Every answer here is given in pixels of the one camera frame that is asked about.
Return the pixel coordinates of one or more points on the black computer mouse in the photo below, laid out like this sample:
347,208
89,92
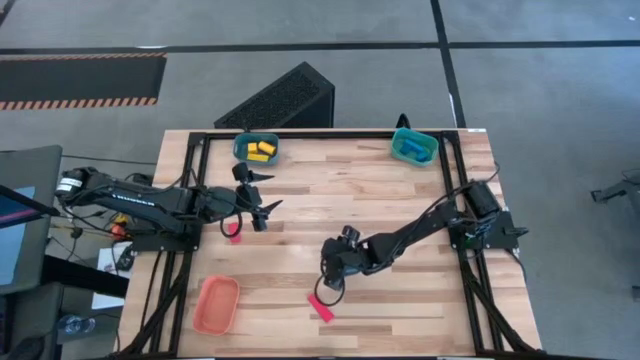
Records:
27,350

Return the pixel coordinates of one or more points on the long red block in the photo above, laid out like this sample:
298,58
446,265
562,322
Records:
321,309

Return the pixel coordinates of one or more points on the orange plastic bin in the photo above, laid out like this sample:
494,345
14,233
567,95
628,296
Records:
216,305

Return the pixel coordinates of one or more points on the yellow cylinder block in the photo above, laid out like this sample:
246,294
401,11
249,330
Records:
266,148

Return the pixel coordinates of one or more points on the white paper sheet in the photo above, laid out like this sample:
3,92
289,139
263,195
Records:
107,300

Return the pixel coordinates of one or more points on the rounded blue block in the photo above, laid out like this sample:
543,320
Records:
423,156

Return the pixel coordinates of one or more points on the black aluminium table frame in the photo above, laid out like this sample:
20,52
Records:
325,135

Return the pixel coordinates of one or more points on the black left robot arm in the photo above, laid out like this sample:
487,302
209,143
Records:
150,200

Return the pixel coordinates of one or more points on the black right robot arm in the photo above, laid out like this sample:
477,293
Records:
415,230

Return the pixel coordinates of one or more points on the black hazard-striped floor mat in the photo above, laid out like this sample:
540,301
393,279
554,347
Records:
75,77

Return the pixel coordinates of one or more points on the blue plastic bin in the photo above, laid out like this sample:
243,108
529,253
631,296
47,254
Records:
239,142

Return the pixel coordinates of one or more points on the clear water bottle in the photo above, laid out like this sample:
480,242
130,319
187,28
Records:
75,325

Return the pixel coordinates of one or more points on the long blue block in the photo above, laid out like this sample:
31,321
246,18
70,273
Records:
412,146

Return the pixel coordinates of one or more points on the long yellow block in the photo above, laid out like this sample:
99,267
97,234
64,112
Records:
257,157

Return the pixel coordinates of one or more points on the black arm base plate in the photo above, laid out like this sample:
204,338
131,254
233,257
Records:
502,235
150,242

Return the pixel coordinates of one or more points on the green plastic bin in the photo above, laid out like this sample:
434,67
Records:
397,145

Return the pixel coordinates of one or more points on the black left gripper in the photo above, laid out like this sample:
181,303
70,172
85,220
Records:
247,200

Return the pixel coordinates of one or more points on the black rod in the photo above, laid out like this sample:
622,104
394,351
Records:
30,201

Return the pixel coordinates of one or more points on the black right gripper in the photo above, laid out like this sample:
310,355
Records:
345,257

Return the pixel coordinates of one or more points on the black mesh computer case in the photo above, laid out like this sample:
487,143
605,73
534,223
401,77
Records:
280,100

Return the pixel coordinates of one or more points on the small red block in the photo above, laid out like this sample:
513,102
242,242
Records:
234,235

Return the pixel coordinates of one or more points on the black shelf board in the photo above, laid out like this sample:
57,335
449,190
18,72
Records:
75,275

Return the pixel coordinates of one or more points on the grey framed monitor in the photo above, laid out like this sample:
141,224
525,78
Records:
30,165

